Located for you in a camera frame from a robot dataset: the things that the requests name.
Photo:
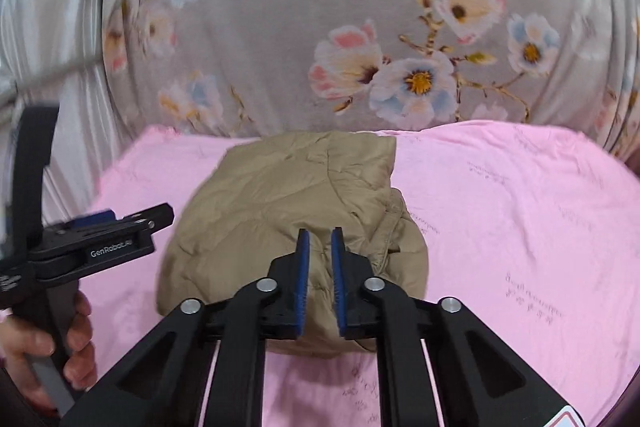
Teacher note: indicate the person's left hand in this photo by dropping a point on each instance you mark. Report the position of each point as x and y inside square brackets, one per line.
[82, 337]

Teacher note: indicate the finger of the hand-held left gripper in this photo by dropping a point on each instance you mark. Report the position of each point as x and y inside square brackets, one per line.
[150, 216]
[92, 219]

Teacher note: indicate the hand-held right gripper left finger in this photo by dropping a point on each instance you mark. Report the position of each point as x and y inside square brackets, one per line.
[301, 292]

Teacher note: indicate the grey floral bed sheet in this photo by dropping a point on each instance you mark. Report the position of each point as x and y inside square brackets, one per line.
[300, 7]

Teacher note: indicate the pink blanket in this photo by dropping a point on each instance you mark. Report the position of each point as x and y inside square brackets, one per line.
[500, 217]

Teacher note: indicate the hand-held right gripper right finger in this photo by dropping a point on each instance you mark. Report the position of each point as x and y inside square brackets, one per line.
[339, 292]

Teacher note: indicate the olive quilted jacket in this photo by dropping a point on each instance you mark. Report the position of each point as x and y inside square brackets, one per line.
[280, 192]

